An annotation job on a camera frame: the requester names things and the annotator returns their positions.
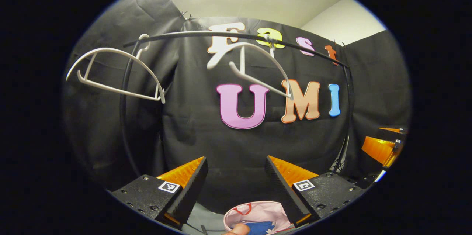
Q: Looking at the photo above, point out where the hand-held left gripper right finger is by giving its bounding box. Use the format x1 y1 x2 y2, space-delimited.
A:
264 155 369 228

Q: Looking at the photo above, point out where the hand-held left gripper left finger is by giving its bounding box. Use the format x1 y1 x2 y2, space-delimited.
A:
110 156 209 230

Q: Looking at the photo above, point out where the pink laundry hamper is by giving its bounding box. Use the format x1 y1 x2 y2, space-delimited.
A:
223 201 296 235

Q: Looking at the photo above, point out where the blue corduroy shirt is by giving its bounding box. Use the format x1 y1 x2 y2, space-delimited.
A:
245 221 276 235

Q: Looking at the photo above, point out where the white plastic clothes hanger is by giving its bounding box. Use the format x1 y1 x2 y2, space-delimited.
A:
206 35 295 101
65 34 167 105

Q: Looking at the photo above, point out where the black clothes rack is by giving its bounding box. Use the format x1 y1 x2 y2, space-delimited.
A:
119 30 355 181

